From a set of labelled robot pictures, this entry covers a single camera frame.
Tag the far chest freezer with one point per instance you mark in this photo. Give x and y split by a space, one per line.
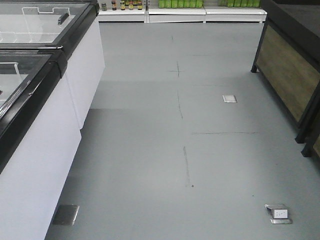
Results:
70 26

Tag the metal floor socket plate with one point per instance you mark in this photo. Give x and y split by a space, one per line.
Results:
229 98

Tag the open floor power socket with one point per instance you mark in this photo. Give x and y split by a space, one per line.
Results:
279 213

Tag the white supermarket shelf unit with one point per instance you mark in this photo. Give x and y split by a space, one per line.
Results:
149 12

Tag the near chest freezer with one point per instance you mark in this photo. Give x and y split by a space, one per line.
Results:
39 136

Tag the chest freezer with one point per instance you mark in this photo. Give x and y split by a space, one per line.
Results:
70 26
39 136

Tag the dark wooden display stand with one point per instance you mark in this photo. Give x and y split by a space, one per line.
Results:
288 57

